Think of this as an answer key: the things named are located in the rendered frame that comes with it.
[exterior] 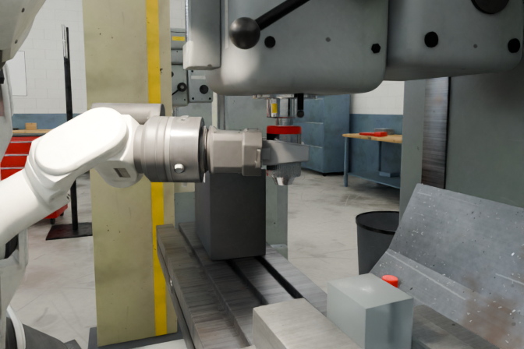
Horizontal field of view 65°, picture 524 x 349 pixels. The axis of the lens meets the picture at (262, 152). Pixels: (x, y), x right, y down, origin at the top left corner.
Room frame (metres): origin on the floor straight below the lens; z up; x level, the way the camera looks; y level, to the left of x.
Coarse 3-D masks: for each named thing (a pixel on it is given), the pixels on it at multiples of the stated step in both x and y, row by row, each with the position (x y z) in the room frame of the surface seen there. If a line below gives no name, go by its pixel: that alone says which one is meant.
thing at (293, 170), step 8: (272, 136) 0.53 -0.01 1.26; (280, 136) 0.53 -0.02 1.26; (288, 136) 0.52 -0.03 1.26; (296, 136) 0.53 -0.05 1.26; (272, 168) 0.53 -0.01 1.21; (280, 168) 0.53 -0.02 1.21; (288, 168) 0.53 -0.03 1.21; (296, 168) 0.53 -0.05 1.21; (272, 176) 0.53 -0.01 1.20; (280, 176) 0.53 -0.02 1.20; (288, 176) 0.52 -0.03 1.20; (296, 176) 0.53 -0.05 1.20
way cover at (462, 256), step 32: (416, 192) 0.81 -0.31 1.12; (448, 192) 0.74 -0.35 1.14; (416, 224) 0.77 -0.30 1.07; (448, 224) 0.71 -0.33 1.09; (480, 224) 0.65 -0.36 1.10; (512, 224) 0.61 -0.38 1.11; (384, 256) 0.79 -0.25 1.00; (416, 256) 0.73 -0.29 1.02; (448, 256) 0.67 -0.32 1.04; (480, 256) 0.63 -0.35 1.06; (512, 256) 0.58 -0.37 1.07; (416, 288) 0.68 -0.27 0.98; (448, 288) 0.64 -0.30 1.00; (480, 288) 0.60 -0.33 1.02; (512, 288) 0.56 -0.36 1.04; (480, 320) 0.56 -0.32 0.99; (512, 320) 0.53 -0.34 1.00
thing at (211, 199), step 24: (264, 168) 0.84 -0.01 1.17; (216, 192) 0.81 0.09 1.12; (240, 192) 0.82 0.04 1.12; (264, 192) 0.84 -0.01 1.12; (216, 216) 0.81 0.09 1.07; (240, 216) 0.82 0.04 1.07; (264, 216) 0.84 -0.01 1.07; (216, 240) 0.81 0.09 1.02; (240, 240) 0.82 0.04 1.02; (264, 240) 0.84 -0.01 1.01
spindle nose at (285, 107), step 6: (270, 102) 0.53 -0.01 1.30; (276, 102) 0.53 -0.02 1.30; (282, 102) 0.52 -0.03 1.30; (288, 102) 0.52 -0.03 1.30; (294, 102) 0.53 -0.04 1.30; (270, 108) 0.53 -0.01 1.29; (282, 108) 0.52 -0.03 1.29; (288, 108) 0.52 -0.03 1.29; (294, 108) 0.53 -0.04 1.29; (270, 114) 0.53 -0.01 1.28; (276, 114) 0.53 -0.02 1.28; (282, 114) 0.52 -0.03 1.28; (288, 114) 0.52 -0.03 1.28; (294, 114) 0.53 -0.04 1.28
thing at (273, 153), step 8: (264, 144) 0.51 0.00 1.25; (272, 144) 0.52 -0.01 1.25; (280, 144) 0.52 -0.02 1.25; (288, 144) 0.52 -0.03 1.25; (296, 144) 0.52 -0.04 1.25; (264, 152) 0.51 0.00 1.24; (272, 152) 0.52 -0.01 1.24; (280, 152) 0.52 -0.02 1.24; (288, 152) 0.52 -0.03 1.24; (296, 152) 0.52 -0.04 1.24; (304, 152) 0.52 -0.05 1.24; (264, 160) 0.51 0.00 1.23; (272, 160) 0.52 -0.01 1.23; (280, 160) 0.52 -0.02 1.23; (288, 160) 0.52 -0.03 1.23; (296, 160) 0.52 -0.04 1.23; (304, 160) 0.52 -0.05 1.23
